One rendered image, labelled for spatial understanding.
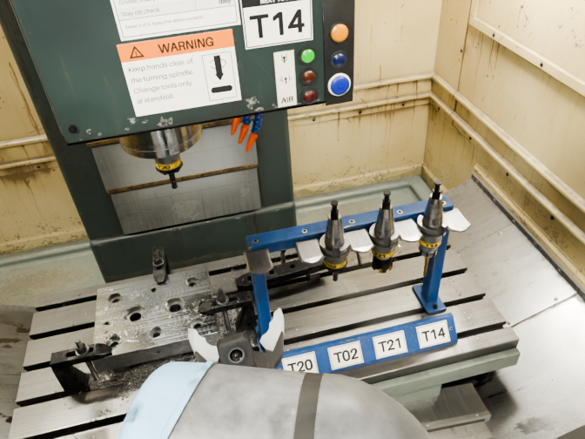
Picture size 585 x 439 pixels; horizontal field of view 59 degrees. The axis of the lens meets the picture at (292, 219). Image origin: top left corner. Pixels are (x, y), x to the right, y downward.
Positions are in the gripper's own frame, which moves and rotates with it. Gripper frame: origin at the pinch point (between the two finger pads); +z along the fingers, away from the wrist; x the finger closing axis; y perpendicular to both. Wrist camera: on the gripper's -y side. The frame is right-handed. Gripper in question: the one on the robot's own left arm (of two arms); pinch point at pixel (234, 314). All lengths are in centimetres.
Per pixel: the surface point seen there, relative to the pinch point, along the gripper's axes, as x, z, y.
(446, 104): 93, 104, 28
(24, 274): -77, 107, 72
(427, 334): 44, 13, 36
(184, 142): -2.9, 27.9, -17.4
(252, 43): 9.8, 14.1, -38.7
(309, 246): 18.2, 21.6, 8.4
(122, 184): -25, 78, 21
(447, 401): 49, 6, 57
